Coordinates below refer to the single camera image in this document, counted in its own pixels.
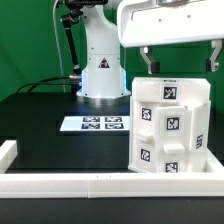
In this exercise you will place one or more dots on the white marker base plate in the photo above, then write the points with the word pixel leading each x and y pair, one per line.
pixel 95 123

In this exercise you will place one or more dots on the white U-shaped fence frame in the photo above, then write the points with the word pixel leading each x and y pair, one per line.
pixel 210 182

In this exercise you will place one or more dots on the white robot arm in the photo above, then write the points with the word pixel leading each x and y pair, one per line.
pixel 112 24

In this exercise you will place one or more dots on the white cabinet top block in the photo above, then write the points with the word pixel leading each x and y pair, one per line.
pixel 172 90

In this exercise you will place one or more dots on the white cabinet body box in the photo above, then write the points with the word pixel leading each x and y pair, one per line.
pixel 199 124

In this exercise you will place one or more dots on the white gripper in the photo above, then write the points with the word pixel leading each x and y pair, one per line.
pixel 146 23

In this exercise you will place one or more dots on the white cabinet door panel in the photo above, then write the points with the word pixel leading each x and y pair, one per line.
pixel 172 139

